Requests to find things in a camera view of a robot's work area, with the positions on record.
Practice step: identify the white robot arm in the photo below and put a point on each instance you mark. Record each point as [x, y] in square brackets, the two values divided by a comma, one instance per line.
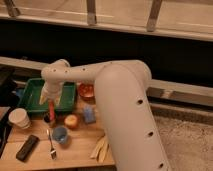
[120, 95]

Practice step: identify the wooden table board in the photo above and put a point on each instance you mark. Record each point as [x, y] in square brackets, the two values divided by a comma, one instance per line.
[74, 154]

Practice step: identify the yellow round fruit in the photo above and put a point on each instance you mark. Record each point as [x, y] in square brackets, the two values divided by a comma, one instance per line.
[71, 121]

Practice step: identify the small metal cup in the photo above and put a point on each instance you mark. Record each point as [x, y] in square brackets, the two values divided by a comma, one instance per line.
[49, 120]

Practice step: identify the white paper cup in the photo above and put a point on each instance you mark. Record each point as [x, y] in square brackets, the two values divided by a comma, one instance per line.
[20, 118]

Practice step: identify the orange chili pepper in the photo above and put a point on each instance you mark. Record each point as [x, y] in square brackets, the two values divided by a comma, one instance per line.
[51, 110]

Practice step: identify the black rectangular block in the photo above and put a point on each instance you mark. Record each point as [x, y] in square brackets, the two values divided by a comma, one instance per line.
[27, 148]

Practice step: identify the metal fork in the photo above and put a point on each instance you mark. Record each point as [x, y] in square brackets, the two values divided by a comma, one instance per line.
[52, 149]

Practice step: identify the blue sponge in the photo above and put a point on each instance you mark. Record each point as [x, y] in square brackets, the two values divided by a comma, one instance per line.
[89, 115]

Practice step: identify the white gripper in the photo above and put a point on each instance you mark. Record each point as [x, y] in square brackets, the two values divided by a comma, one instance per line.
[51, 91]

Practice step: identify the orange bowl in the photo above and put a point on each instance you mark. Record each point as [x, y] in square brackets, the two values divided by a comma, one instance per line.
[86, 91]

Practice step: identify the blue plastic cup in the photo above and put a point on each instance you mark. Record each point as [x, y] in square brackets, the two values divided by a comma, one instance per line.
[60, 134]

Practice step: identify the green plastic tray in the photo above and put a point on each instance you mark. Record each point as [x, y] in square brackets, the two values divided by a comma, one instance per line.
[31, 96]

